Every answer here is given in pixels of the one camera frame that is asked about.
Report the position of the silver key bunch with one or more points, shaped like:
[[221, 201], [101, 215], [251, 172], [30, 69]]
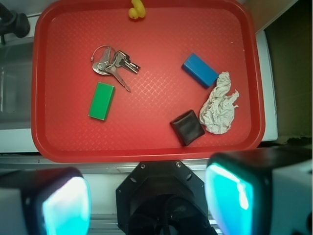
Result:
[[110, 61]]

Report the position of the blue rectangular block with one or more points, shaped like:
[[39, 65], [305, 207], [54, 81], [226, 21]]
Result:
[[199, 71]]

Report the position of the yellow rubber duck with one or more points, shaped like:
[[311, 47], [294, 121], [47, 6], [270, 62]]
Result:
[[138, 10]]

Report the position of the dark brown leather wallet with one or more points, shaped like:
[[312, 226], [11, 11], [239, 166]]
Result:
[[187, 127]]

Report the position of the red plastic tray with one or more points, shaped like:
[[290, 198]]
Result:
[[137, 127]]

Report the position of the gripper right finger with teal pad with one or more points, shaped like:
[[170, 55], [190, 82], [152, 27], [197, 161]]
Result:
[[264, 191]]

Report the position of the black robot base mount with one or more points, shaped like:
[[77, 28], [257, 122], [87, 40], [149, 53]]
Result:
[[162, 198]]

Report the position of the green rectangular block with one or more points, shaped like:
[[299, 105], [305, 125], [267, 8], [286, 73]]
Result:
[[101, 101]]

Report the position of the crumpled white paper towel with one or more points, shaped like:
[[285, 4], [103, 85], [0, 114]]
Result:
[[217, 113]]

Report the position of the black clamp knob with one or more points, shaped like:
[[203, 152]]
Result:
[[13, 22]]

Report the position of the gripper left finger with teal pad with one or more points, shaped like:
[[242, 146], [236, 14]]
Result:
[[44, 202]]

